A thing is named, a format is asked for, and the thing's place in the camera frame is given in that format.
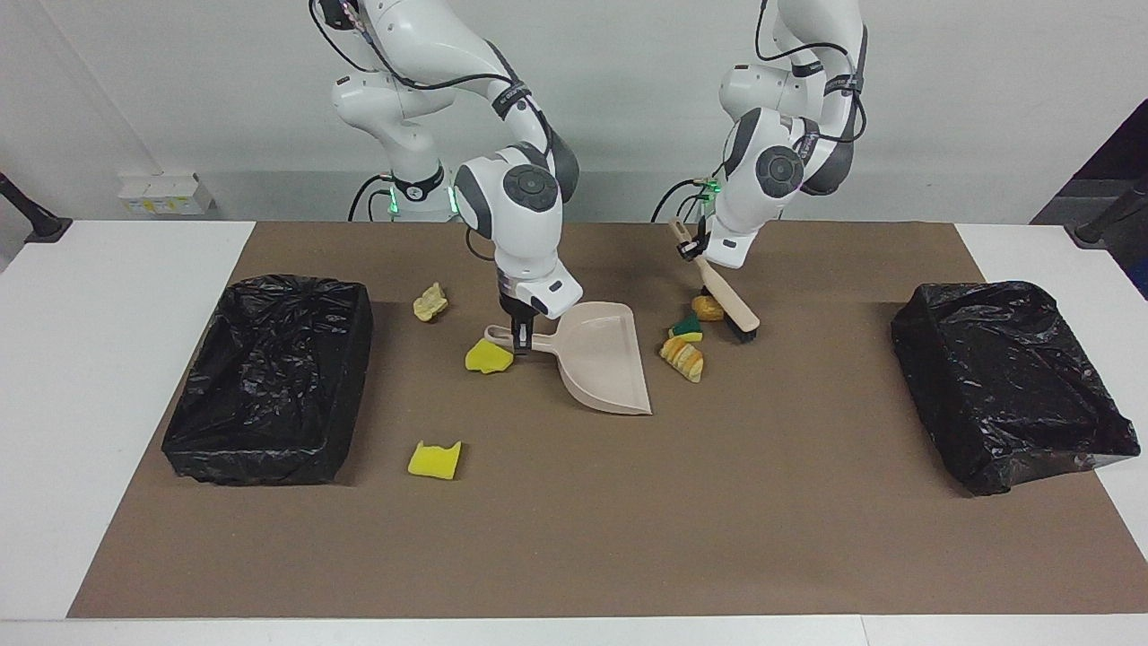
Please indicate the white wall power strip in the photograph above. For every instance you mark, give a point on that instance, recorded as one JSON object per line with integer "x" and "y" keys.
{"x": 166, "y": 193}

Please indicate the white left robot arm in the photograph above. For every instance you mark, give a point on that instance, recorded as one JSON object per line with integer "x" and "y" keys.
{"x": 762, "y": 179}

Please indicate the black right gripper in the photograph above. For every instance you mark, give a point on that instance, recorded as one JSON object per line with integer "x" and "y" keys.
{"x": 525, "y": 318}

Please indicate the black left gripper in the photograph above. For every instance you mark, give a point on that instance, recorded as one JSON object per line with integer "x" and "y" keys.
{"x": 703, "y": 247}

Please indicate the green and yellow sponge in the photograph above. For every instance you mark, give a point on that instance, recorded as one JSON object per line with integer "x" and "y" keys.
{"x": 689, "y": 325}

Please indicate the dark background furniture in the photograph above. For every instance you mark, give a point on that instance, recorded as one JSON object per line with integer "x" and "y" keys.
{"x": 1121, "y": 161}

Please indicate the brown table mat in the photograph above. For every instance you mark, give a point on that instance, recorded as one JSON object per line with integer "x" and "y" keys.
{"x": 807, "y": 538}

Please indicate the notched yellow sponge piece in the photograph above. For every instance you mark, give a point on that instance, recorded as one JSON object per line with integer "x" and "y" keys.
{"x": 432, "y": 461}

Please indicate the beige plastic dustpan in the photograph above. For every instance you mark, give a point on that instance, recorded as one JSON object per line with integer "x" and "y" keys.
{"x": 601, "y": 359}

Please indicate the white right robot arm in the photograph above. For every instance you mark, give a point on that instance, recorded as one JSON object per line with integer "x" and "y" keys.
{"x": 520, "y": 224}

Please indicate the pale bread chunk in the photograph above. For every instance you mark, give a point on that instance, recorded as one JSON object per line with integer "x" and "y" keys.
{"x": 430, "y": 302}

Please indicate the black stand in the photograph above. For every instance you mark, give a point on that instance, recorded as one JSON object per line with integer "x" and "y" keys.
{"x": 1099, "y": 229}
{"x": 40, "y": 226}

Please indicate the beige hand brush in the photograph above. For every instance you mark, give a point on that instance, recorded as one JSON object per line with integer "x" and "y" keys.
{"x": 731, "y": 301}

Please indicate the striped bread slice stack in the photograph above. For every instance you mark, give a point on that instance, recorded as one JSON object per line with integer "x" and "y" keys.
{"x": 683, "y": 359}

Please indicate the bin with black bag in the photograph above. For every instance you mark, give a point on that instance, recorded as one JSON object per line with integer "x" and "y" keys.
{"x": 269, "y": 377}
{"x": 1004, "y": 386}

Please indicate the brown bun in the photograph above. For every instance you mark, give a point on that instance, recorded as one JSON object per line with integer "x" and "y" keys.
{"x": 704, "y": 309}

